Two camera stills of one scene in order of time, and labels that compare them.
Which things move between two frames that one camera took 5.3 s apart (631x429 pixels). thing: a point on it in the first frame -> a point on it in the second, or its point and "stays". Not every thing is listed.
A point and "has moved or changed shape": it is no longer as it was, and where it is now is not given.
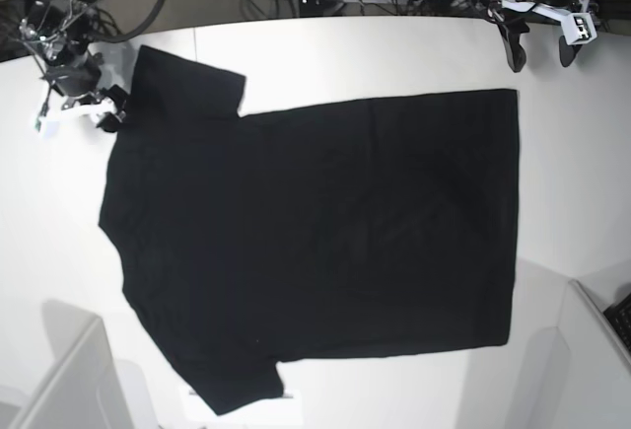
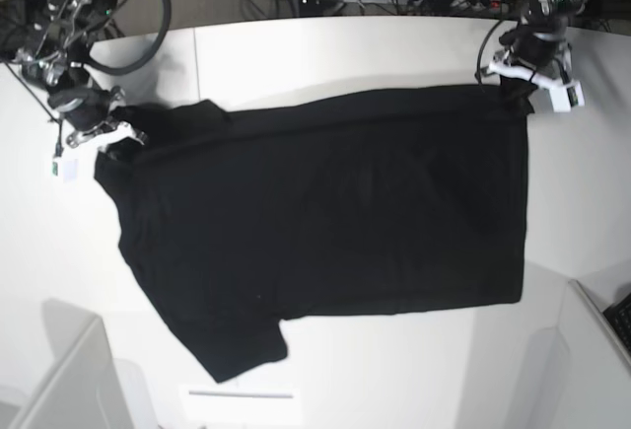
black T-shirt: x=325 y=231 has moved or changed shape
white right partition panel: x=593 y=373 stays
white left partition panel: x=84 y=390 stays
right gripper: x=511 y=29 -> x=544 y=60
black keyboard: x=619 y=316 stays
